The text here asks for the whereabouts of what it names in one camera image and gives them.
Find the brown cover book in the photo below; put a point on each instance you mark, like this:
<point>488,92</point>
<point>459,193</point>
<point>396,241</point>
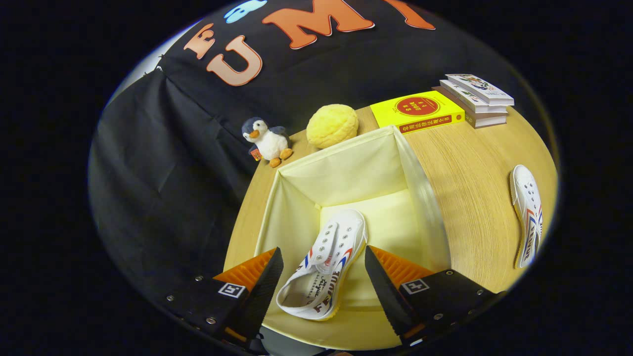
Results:
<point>489,121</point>

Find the cream fabric storage box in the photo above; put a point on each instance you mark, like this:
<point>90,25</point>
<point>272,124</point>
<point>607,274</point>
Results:
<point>346,173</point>

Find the yellow round plush bun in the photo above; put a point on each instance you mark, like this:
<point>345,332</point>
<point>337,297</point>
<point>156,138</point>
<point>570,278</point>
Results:
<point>331,126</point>

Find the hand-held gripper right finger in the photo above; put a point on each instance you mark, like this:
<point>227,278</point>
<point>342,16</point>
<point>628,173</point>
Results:
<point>390,296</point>

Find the penguin plush toy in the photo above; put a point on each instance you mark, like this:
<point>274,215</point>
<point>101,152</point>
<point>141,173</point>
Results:
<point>269,143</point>

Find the white floral cover book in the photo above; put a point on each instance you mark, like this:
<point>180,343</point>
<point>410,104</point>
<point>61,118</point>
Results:
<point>477,86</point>

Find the white canvas shoe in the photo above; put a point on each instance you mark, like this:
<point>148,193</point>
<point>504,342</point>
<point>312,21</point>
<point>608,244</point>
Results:
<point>336,242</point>
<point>526,198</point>

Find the yellow book with red circle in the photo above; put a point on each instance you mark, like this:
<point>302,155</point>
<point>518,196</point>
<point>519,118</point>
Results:
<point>420,111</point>

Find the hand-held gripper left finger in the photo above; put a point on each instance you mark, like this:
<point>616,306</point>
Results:
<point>259,296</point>

